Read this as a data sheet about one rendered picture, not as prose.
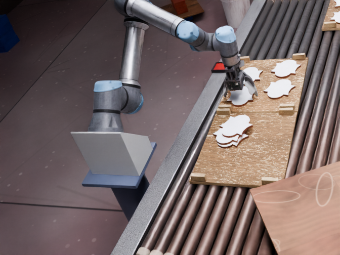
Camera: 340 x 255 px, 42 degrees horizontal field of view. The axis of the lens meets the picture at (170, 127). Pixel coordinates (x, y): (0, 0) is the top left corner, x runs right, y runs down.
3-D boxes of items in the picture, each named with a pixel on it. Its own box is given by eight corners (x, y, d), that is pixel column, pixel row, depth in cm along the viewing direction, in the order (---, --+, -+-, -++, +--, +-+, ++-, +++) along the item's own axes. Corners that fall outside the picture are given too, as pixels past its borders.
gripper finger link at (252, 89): (255, 102, 190) (240, 89, 188) (257, 94, 194) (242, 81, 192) (260, 99, 188) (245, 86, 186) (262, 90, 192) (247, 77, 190)
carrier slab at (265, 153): (189, 183, 167) (188, 180, 166) (216, 115, 195) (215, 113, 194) (283, 189, 152) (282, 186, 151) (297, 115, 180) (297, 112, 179)
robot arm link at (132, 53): (103, 110, 196) (119, -9, 197) (122, 114, 209) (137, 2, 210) (125, 113, 190) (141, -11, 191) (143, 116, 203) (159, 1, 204)
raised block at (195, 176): (191, 180, 165) (189, 175, 164) (193, 177, 167) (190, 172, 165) (206, 181, 163) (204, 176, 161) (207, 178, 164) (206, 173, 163)
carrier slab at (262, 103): (217, 114, 195) (216, 112, 194) (237, 64, 223) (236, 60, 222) (297, 114, 181) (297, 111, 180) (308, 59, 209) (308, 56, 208)
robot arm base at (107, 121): (82, 132, 180) (83, 108, 181) (95, 134, 195) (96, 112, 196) (117, 132, 177) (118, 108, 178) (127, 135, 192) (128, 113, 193)
